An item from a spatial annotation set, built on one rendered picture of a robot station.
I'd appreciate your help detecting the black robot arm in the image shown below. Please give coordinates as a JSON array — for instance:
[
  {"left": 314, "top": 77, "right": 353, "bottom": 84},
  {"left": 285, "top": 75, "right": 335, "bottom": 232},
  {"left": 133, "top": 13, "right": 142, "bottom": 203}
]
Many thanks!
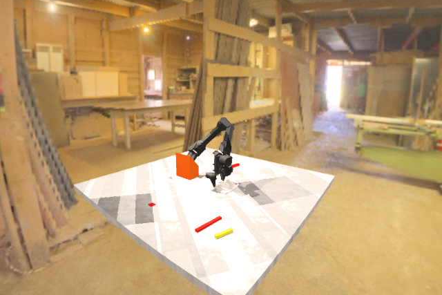
[{"left": 187, "top": 117, "right": 234, "bottom": 176}]

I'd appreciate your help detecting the red flat bar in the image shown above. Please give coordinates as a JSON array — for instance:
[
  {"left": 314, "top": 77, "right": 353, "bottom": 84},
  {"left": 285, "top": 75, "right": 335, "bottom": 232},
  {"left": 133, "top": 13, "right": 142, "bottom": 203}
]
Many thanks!
[{"left": 195, "top": 216, "right": 222, "bottom": 232}]

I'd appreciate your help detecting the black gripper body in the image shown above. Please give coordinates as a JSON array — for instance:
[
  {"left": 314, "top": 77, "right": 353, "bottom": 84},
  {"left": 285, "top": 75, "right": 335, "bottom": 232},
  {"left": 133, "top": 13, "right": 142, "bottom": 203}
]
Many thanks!
[{"left": 205, "top": 163, "right": 224, "bottom": 180}]

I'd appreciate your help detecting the yellow flat bar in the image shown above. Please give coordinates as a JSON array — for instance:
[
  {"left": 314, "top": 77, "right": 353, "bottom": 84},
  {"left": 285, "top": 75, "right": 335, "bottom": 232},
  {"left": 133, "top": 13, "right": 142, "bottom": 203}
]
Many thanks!
[{"left": 214, "top": 228, "right": 233, "bottom": 239}]

